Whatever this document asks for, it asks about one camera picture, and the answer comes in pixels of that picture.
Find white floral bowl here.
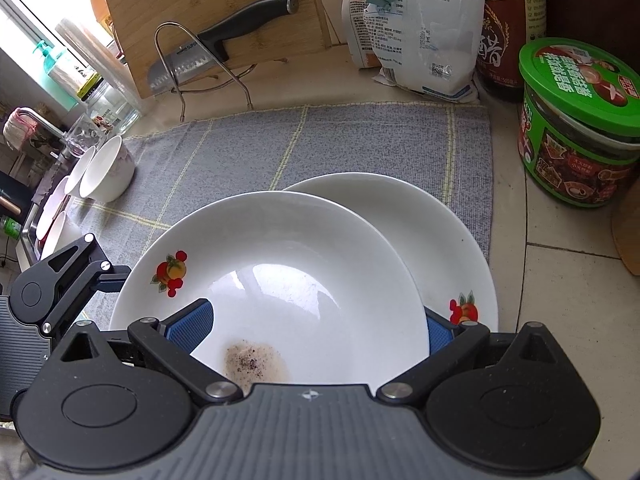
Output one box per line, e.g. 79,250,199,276
65,146,96,197
36,176,68,242

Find white bowl pink flowers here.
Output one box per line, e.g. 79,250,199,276
79,136,136,203

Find white plate with fruit print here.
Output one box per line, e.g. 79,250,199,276
111,192,430,390

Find metal kitchen faucet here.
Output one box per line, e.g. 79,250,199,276
2,107,65,157

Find clear drinking glass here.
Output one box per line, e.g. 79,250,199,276
64,114,103,158

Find green pump soap bottle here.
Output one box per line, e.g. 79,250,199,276
34,40,84,103

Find clear glass jar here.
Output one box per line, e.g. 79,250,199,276
77,73,140,134

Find grey checked cloth mat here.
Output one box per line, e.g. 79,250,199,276
67,101,496,331

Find green lidded food tub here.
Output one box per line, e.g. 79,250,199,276
518,38,639,209

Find dark soy sauce bottle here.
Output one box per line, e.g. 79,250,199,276
476,0,546,103

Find white plastic food bag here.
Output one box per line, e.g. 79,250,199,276
363,0,485,103

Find bamboo cutting board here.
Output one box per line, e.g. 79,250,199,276
106,0,331,98

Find red white snack bag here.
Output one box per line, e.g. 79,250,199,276
341,0,381,70

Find black handled kitchen knife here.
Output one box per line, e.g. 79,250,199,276
166,0,299,62

